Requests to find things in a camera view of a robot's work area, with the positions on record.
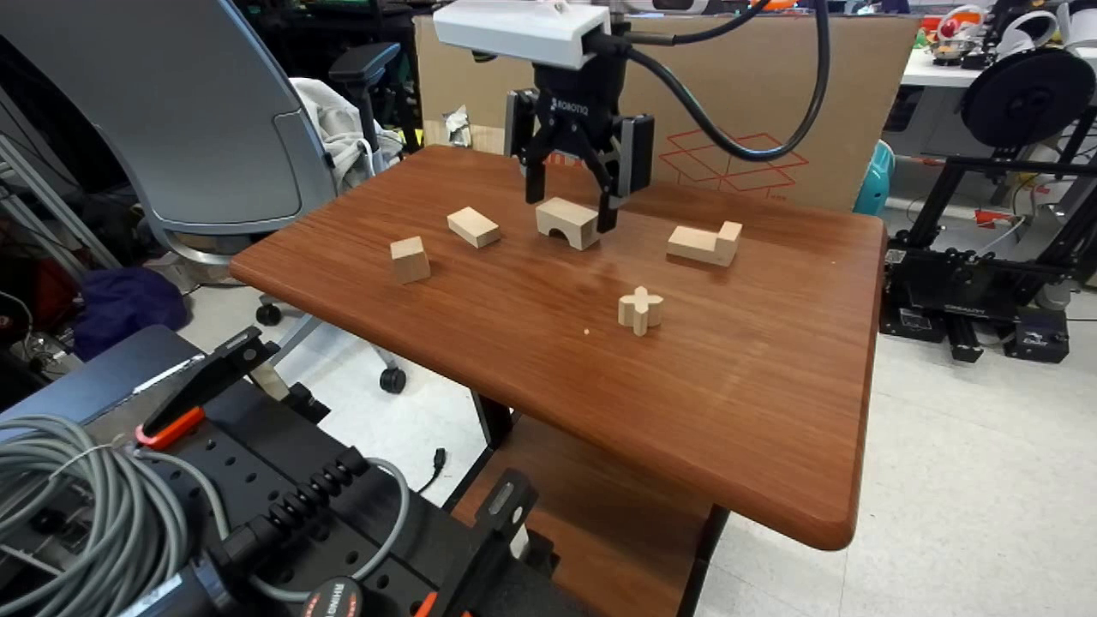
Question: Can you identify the black orange bar clamp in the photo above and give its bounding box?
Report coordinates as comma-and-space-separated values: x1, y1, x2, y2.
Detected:
135, 327, 279, 453

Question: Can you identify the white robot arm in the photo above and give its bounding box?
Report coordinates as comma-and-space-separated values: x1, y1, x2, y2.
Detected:
431, 0, 656, 233

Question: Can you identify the rectangular wooden block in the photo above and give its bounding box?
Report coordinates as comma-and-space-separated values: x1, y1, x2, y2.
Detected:
447, 205, 502, 252

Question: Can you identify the coiled grey cable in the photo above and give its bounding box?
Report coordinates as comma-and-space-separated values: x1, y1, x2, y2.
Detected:
0, 415, 192, 617

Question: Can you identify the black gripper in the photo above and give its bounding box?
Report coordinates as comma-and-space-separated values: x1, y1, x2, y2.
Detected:
504, 63, 656, 233

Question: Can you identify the L-shaped wooden block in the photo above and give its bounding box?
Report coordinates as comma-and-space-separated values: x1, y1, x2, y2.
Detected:
670, 218, 741, 266

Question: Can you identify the large cardboard sheet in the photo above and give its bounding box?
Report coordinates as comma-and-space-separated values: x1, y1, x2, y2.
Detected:
416, 16, 917, 213

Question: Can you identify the black 3D printer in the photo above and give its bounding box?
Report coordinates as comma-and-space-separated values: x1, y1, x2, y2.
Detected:
880, 45, 1097, 367

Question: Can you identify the grey office chair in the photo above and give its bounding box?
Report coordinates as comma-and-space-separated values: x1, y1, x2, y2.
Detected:
0, 0, 412, 398

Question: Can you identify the arch-shaped wooden block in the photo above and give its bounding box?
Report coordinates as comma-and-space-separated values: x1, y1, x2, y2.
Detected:
534, 200, 601, 252

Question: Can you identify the black power strip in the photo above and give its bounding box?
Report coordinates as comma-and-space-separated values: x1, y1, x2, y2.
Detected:
176, 400, 371, 576

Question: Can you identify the cross-shaped wooden block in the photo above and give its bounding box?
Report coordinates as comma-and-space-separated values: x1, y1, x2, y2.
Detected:
617, 286, 663, 336

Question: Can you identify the wooden cube block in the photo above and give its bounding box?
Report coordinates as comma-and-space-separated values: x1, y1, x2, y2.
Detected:
389, 238, 431, 282

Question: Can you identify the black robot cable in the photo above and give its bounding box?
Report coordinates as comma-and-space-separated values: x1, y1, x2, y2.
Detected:
587, 0, 835, 165

